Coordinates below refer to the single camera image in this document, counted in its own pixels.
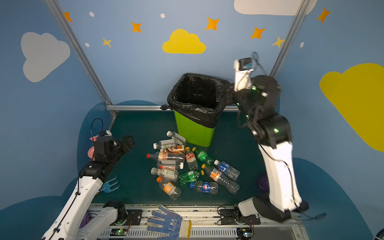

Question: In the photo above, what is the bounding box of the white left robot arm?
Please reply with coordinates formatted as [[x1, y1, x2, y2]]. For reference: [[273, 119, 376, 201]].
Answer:
[[42, 131, 135, 240]]

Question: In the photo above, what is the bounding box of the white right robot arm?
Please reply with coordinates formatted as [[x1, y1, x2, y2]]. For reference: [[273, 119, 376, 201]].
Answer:
[[216, 76, 309, 223]]

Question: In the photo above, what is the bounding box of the black bin liner bag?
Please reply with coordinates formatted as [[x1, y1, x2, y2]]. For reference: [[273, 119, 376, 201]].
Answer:
[[161, 73, 230, 129]]

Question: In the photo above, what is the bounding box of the green plastic trash bin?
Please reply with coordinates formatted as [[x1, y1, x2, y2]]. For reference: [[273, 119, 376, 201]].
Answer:
[[174, 111, 215, 147]]

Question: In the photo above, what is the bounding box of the pink watering can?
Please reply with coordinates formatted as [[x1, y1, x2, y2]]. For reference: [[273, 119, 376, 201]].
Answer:
[[87, 136, 98, 160]]

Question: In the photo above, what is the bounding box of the blue plastic toy fork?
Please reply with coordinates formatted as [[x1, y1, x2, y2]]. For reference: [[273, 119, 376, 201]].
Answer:
[[98, 176, 120, 194]]

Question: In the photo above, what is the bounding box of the clear flat white-cap bottle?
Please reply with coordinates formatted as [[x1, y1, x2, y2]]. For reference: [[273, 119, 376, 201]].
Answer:
[[153, 139, 177, 150]]

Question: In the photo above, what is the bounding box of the clear square white-cap bottle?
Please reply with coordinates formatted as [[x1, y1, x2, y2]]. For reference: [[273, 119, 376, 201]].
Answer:
[[167, 131, 187, 145]]

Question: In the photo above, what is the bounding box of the green sprite bottle upper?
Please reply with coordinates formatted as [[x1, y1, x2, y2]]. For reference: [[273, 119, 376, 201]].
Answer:
[[193, 147, 215, 166]]

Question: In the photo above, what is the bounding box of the red label flat bottle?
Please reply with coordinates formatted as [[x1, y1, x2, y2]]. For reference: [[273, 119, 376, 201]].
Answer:
[[157, 160, 184, 170]]

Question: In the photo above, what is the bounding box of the white-cap green label bottle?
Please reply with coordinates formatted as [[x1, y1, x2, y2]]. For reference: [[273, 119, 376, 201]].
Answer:
[[151, 168, 179, 182]]

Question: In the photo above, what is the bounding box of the brown coffee bottle middle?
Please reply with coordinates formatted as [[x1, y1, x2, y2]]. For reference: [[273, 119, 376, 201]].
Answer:
[[163, 145, 186, 154]]

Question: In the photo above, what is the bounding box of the yellow-cap red label bottle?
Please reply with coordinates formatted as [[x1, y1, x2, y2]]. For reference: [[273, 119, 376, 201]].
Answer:
[[185, 147, 199, 171]]

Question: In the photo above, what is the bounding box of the orange-cap orange label bottle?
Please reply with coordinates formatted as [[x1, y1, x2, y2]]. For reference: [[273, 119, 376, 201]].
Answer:
[[156, 177, 182, 200]]

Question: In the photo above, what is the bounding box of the blue-cap blue label bottle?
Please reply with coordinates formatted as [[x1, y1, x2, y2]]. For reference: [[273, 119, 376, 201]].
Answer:
[[214, 160, 240, 181]]

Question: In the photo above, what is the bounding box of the crushed green bottle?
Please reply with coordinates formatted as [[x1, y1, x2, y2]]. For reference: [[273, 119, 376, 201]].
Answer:
[[178, 170, 205, 185]]

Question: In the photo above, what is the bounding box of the yellow-cap orange label bottle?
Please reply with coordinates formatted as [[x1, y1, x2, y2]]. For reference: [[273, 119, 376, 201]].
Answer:
[[202, 164, 240, 195]]

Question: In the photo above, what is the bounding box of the pepsi blue label bottle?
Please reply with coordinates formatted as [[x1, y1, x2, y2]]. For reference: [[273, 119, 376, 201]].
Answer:
[[190, 181, 219, 195]]

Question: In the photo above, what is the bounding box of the blue dotted work glove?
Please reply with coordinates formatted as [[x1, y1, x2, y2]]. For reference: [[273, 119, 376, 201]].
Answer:
[[147, 205, 192, 240]]

